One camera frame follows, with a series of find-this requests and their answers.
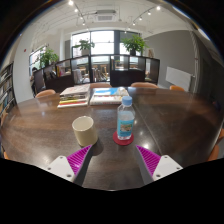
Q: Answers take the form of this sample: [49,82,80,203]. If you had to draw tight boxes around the ceiling air conditioner unit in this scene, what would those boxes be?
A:
[94,9,118,23]

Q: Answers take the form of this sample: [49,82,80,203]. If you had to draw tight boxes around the person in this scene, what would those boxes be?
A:
[29,67,40,96]

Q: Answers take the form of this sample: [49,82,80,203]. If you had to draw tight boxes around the blue and white book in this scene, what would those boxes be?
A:
[89,86,130,106]

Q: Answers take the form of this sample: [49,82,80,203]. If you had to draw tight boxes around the ceiling lights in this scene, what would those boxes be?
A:
[68,0,162,33]

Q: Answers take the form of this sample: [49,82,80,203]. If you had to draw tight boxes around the large potted plant dark pot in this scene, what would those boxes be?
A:
[120,34,149,56]

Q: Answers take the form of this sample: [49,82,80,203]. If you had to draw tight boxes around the cream ceramic cup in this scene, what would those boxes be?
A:
[71,115,99,148]

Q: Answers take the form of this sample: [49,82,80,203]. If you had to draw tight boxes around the stack of books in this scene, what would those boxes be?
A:
[57,83,92,109]

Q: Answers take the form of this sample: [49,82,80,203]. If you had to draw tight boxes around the low black shelf unit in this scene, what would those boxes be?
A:
[33,54,161,94]

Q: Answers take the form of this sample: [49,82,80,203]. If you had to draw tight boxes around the potted plant in white pot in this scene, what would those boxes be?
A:
[73,39,96,56]

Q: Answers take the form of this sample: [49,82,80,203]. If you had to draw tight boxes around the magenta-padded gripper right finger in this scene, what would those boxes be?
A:
[134,144,184,186]

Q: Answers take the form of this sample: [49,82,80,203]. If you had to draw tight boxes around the white wall radiator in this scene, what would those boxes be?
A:
[165,66,194,92]

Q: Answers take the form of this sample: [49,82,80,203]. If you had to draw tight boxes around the small bushy potted plant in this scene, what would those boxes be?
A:
[39,48,60,68]

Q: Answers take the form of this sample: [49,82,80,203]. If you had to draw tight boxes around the tall bookshelf with books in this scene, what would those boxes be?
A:
[0,62,17,118]

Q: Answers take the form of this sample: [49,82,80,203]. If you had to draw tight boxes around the flat round red coaster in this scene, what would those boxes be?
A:
[112,130,135,147]

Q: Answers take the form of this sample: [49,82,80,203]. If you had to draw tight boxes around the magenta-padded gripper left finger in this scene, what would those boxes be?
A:
[45,144,94,187]

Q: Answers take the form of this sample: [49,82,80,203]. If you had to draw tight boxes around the clear water bottle blue cap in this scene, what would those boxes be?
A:
[116,95,136,141]

